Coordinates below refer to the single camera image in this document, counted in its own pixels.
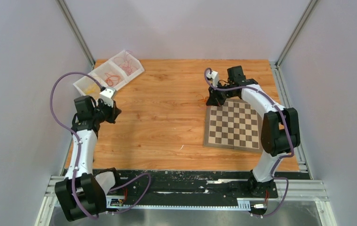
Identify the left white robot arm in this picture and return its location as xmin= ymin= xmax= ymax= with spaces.
xmin=55 ymin=96 xmax=123 ymax=221

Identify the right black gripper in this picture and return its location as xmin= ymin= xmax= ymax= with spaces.
xmin=207 ymin=81 xmax=237 ymax=107

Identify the orange cable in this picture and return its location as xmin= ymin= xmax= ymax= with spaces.
xmin=103 ymin=72 xmax=122 ymax=88
xmin=196 ymin=95 xmax=209 ymax=108

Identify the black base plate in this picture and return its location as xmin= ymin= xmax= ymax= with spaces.
xmin=63 ymin=169 xmax=311 ymax=207

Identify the white three-compartment tray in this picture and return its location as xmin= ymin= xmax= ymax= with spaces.
xmin=73 ymin=50 xmax=145 ymax=99

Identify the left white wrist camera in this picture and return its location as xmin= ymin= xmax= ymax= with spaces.
xmin=100 ymin=87 xmax=117 ymax=107

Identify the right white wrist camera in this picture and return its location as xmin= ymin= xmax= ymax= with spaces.
xmin=205 ymin=69 xmax=219 ymax=87

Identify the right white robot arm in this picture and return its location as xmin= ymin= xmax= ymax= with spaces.
xmin=204 ymin=66 xmax=301 ymax=197

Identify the aluminium frame rail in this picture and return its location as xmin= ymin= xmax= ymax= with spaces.
xmin=42 ymin=176 xmax=330 ymax=210

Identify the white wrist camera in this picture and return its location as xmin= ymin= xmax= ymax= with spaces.
xmin=205 ymin=69 xmax=219 ymax=87
xmin=100 ymin=87 xmax=117 ymax=107

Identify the purple thin cable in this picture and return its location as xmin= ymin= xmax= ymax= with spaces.
xmin=117 ymin=51 xmax=139 ymax=75

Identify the wooden chessboard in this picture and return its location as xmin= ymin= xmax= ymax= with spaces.
xmin=203 ymin=99 xmax=262 ymax=153

